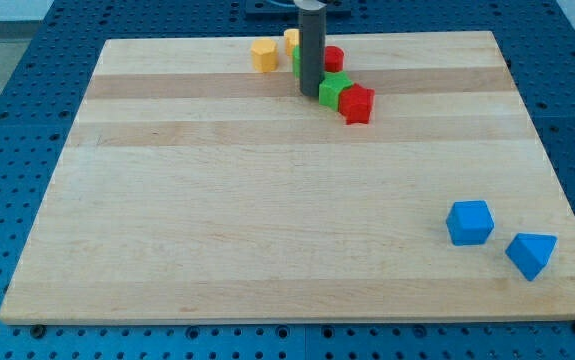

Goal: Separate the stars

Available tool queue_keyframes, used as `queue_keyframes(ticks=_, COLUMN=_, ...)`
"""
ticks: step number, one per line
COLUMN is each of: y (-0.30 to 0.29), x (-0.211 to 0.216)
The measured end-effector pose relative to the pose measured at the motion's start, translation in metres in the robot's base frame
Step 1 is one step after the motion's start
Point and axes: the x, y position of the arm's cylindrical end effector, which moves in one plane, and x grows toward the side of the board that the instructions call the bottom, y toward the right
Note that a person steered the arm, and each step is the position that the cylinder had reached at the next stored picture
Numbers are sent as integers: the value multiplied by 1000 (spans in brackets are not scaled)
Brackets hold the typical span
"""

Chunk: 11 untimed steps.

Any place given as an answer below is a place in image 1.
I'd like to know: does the red cylinder block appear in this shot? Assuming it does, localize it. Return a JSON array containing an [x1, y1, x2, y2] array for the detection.
[[324, 46, 345, 73]]

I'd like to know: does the green block behind rod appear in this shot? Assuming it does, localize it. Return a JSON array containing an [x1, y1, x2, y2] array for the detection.
[[291, 45, 301, 79]]

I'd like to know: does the light wooden board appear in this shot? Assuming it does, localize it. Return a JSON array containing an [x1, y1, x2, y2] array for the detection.
[[0, 31, 575, 325]]

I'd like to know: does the yellow hexagon block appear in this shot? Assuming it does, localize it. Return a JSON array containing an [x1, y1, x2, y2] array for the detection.
[[250, 38, 278, 73]]

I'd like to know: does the blue triangular block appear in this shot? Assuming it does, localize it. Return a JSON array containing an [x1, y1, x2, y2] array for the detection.
[[505, 233, 558, 281]]

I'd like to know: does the blue cube block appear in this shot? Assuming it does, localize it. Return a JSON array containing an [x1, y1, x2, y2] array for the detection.
[[446, 200, 495, 246]]

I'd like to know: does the red star block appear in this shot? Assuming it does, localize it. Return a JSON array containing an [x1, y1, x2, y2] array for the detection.
[[338, 83, 375, 125]]

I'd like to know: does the yellow block behind rod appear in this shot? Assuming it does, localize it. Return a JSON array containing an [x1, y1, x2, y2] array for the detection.
[[283, 28, 300, 57]]

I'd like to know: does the green star block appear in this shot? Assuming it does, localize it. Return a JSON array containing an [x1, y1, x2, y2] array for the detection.
[[318, 71, 354, 111]]

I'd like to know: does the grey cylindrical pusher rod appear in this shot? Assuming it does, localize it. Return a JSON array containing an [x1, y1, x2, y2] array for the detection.
[[294, 0, 327, 97]]

